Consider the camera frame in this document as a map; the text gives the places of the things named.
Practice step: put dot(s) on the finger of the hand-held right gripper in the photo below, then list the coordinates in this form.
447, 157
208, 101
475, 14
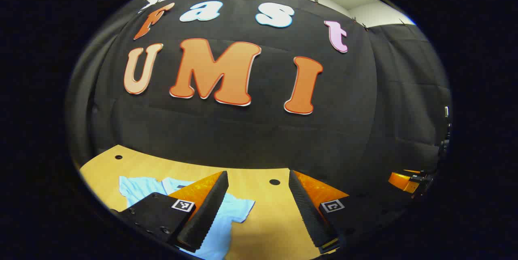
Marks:
402, 182

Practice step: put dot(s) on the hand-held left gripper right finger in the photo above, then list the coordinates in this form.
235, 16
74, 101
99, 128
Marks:
309, 211

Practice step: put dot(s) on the light blue T-shirt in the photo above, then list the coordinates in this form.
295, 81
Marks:
238, 211

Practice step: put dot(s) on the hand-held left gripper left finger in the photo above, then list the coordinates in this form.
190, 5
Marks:
206, 215

